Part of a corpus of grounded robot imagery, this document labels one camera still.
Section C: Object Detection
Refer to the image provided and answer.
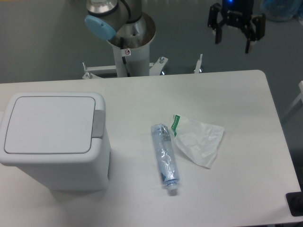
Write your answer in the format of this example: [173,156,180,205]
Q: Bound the white push-lid trash can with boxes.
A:
[0,92,111,191]

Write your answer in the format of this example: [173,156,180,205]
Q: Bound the crushed clear plastic bottle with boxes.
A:
[151,124,180,196]

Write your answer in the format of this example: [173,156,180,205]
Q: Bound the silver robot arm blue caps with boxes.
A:
[85,0,266,53]

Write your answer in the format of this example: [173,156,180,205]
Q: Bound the white plastic bag green strip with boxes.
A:
[171,114,224,169]

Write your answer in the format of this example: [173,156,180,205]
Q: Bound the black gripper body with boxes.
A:
[219,0,254,29]

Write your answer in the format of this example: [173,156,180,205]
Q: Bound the blue plastic bag on floor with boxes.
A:
[260,0,303,22]

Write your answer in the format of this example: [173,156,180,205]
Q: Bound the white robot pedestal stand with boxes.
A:
[81,40,204,80]

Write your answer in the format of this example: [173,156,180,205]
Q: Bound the black device at table edge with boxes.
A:
[285,192,303,217]

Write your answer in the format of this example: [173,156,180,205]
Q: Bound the white furniture leg right edge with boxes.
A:
[280,81,303,125]

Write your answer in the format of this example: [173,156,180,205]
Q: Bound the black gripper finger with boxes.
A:
[207,3,222,44]
[244,14,266,53]

